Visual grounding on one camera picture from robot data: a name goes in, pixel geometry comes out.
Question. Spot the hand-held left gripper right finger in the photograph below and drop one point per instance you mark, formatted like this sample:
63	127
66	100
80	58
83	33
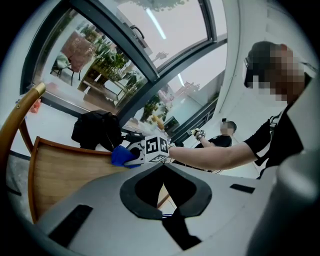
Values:
237	212

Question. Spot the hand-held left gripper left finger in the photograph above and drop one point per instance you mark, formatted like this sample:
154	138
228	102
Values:
100	200

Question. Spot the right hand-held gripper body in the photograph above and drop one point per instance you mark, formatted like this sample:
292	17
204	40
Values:
156	150

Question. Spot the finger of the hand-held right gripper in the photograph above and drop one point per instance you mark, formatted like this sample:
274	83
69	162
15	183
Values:
138	145
136	163

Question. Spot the blue cloth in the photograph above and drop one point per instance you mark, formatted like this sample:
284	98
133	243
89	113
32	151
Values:
121	156

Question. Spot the person's right forearm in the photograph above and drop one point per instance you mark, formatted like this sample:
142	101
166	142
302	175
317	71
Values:
212	157

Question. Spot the black backpack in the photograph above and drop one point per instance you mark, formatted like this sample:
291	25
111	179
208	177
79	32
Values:
95	130

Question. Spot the person's black shirt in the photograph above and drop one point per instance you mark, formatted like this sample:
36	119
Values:
280	140

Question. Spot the white window ledge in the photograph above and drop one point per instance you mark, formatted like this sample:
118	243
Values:
55	125

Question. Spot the red packet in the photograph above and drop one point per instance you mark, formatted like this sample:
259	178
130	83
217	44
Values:
36	106

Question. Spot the person's head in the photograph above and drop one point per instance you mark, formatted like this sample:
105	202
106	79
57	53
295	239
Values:
275	75

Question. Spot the head-mounted camera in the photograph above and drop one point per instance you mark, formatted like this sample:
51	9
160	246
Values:
247	62

